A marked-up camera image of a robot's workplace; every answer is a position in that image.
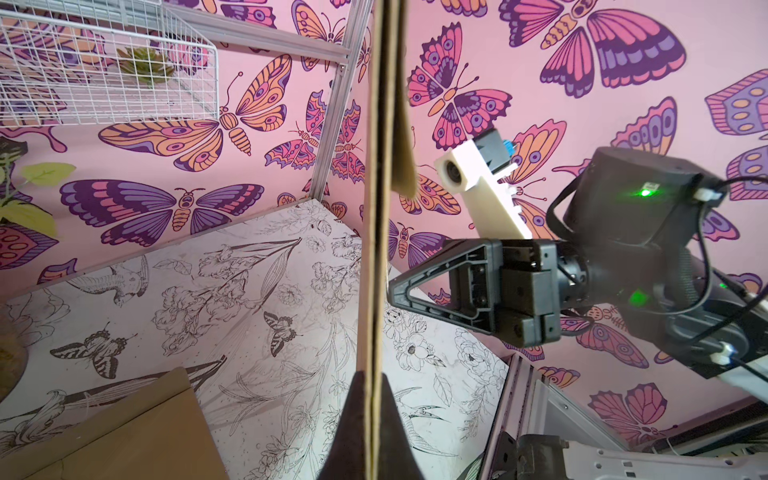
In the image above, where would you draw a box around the glass vase with plants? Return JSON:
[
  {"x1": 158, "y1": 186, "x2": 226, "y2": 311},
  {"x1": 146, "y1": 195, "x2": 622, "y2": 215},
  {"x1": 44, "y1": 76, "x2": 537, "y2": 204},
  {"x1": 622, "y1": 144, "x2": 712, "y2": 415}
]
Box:
[{"x1": 1, "y1": 137, "x2": 58, "y2": 398}]

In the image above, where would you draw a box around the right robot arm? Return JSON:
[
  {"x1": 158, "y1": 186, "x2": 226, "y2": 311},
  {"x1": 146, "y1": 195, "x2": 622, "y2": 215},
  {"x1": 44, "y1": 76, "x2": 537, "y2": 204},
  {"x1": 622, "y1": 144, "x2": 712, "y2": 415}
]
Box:
[{"x1": 388, "y1": 144, "x2": 767, "y2": 399}]

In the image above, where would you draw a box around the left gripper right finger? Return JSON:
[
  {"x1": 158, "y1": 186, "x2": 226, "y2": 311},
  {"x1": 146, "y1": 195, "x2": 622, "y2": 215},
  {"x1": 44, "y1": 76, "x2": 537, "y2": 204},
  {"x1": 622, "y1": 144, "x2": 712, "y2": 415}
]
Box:
[{"x1": 379, "y1": 374, "x2": 424, "y2": 480}]

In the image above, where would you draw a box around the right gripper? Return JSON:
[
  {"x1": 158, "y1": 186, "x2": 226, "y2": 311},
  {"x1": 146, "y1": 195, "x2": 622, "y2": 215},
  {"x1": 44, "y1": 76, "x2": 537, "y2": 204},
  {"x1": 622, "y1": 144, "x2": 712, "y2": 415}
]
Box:
[{"x1": 387, "y1": 238, "x2": 561, "y2": 348}]

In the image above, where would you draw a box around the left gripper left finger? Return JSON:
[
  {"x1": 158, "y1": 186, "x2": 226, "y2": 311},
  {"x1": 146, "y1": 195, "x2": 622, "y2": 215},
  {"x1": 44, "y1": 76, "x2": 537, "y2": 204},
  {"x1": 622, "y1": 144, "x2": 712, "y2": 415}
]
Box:
[{"x1": 317, "y1": 371, "x2": 365, "y2": 480}]

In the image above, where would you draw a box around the kraft file bag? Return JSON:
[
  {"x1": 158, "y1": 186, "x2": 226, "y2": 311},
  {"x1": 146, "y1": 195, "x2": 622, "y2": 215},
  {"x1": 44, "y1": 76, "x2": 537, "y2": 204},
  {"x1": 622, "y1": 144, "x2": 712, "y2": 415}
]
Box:
[
  {"x1": 357, "y1": 1, "x2": 407, "y2": 479},
  {"x1": 1, "y1": 368, "x2": 228, "y2": 479}
]

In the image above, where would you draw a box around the green item in basket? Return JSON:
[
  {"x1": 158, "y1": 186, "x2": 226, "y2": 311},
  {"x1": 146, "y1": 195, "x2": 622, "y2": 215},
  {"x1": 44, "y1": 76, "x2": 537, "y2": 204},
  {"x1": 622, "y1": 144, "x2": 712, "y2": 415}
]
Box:
[{"x1": 117, "y1": 47, "x2": 175, "y2": 86}]

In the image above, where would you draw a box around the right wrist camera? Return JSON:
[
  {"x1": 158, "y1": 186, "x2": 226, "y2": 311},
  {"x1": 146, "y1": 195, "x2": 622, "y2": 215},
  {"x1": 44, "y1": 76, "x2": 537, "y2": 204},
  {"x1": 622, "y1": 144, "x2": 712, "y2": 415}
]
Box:
[{"x1": 434, "y1": 128, "x2": 533, "y2": 240}]

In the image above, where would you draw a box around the white wire basket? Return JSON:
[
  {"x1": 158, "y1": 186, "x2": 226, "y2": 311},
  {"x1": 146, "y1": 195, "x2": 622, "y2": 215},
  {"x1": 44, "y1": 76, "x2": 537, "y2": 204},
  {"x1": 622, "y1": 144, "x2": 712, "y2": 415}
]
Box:
[{"x1": 1, "y1": 1, "x2": 219, "y2": 128}]

